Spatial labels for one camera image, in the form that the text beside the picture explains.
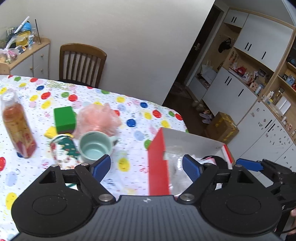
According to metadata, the clear plastic bag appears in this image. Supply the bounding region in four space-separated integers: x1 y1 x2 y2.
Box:
164 151 193 197

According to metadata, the black cap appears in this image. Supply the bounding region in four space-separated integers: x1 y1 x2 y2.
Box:
202 155 228 169

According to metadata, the pink mesh bath pouf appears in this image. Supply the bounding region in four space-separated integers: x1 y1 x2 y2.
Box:
73 103 122 139

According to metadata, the green sponge block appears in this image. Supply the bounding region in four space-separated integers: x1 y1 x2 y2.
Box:
54 106 76 134

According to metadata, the yellow cloth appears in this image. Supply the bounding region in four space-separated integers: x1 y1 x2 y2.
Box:
44 126 58 139

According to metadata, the pale green ceramic mug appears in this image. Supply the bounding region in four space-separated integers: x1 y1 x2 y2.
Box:
78 131 117 164

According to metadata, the red cardboard box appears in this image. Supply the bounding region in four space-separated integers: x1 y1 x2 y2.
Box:
147 128 233 197

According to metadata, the brown cardboard box on floor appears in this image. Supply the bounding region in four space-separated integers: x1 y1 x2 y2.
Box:
205 112 239 144

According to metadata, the colourful balloon tablecloth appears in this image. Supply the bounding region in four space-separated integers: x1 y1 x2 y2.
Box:
1 75 187 240

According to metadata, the orange drink bottle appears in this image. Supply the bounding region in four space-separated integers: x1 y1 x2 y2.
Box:
1 89 37 158

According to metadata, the brown wooden chair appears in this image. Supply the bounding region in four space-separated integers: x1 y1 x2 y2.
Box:
59 43 107 88

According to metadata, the wooden side cabinet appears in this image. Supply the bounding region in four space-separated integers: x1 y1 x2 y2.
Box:
1 38 51 79

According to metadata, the white wall cabinet unit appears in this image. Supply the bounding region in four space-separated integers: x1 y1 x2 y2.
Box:
184 6 296 188

